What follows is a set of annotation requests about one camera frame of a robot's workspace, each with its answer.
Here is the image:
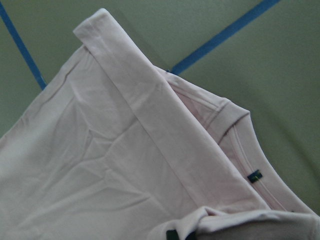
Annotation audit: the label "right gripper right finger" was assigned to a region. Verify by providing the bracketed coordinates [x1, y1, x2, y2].
[186, 231, 197, 240]

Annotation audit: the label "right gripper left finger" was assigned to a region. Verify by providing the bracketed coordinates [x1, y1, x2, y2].
[166, 229, 178, 240]

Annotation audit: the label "pink snoopy t-shirt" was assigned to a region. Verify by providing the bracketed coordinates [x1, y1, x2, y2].
[0, 8, 320, 240]

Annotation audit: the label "blue tape grid lines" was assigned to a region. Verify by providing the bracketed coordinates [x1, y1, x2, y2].
[0, 0, 279, 90]

